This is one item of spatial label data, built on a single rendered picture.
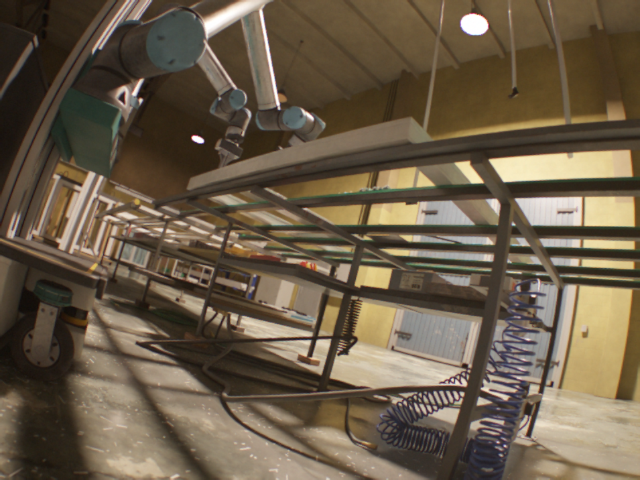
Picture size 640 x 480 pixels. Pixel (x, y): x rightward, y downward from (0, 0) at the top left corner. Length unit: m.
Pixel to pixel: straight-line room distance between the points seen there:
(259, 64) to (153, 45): 0.68
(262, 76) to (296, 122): 0.24
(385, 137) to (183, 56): 0.56
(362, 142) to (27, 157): 0.95
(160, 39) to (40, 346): 0.78
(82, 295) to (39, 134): 0.47
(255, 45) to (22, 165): 0.94
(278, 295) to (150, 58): 10.44
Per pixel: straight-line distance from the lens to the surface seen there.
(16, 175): 1.10
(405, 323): 8.44
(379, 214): 9.40
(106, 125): 0.94
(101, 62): 1.04
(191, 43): 0.93
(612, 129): 0.77
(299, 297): 11.10
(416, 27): 10.76
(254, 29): 1.48
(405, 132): 0.95
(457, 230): 1.45
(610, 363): 6.78
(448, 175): 1.10
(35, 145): 1.11
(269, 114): 1.53
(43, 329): 0.97
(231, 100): 1.73
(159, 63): 0.91
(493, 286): 0.96
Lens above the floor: 0.39
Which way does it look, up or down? 12 degrees up
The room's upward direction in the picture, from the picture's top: 15 degrees clockwise
